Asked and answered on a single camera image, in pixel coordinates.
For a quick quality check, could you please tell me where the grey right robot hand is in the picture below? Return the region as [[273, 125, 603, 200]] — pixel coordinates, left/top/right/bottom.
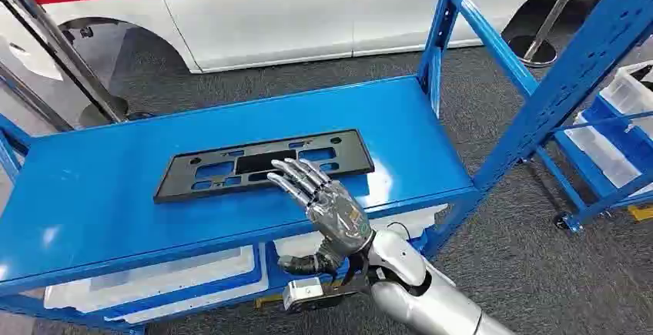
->
[[266, 158, 377, 277]]

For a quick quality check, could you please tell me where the black plastic licence plate frame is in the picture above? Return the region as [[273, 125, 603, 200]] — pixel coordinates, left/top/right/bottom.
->
[[152, 128, 376, 205]]

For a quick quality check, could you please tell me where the wide white plastic bin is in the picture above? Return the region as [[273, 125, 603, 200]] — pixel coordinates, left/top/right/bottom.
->
[[43, 244, 270, 325]]

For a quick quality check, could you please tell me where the large blue metal shelf cart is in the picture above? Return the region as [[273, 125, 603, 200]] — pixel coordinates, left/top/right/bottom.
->
[[0, 0, 653, 335]]

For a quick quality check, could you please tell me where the white car with red stripe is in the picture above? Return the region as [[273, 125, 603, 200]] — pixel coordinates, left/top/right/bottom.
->
[[0, 0, 629, 75]]

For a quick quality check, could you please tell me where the chrome stanchion with round base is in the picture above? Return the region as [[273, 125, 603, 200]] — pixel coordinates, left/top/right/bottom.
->
[[507, 0, 593, 69]]

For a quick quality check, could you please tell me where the small blue metal cart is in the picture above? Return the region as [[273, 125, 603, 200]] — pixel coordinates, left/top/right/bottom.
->
[[534, 93, 653, 235]]

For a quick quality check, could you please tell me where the yellow floor marker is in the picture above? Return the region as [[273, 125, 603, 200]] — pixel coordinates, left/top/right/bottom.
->
[[627, 203, 653, 223]]

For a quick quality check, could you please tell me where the clear plastic crate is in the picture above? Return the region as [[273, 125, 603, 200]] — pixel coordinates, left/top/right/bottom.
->
[[598, 59, 653, 137]]

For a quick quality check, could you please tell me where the thin chrome pole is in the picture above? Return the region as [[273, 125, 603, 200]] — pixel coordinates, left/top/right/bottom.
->
[[0, 61, 75, 133]]

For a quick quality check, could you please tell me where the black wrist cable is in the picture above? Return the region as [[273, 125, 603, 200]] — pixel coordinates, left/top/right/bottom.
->
[[386, 221, 412, 243]]

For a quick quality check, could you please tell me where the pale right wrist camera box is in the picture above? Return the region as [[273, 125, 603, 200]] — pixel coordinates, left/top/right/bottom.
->
[[282, 276, 326, 313]]

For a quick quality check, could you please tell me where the chrome stanchion post with cap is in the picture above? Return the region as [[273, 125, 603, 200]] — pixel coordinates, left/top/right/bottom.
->
[[0, 0, 129, 125]]

